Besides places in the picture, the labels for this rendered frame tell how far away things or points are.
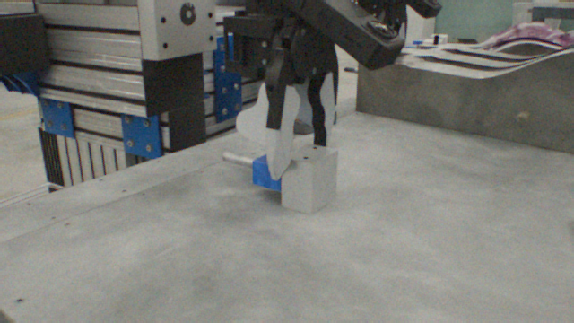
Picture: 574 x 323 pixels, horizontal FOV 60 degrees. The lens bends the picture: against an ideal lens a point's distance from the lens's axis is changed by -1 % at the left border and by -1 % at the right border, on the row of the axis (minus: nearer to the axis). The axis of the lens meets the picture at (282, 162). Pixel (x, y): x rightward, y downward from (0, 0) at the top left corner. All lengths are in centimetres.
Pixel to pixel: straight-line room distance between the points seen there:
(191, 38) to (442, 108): 40
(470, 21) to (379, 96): 739
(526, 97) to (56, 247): 60
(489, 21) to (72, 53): 756
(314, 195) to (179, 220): 13
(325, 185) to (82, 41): 52
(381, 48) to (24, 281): 33
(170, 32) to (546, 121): 54
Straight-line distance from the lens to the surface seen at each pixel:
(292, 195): 50
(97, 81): 87
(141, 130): 88
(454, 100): 79
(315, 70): 48
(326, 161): 50
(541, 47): 112
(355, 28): 43
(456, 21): 825
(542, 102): 76
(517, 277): 44
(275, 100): 44
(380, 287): 40
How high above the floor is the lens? 102
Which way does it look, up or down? 21 degrees down
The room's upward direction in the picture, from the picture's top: straight up
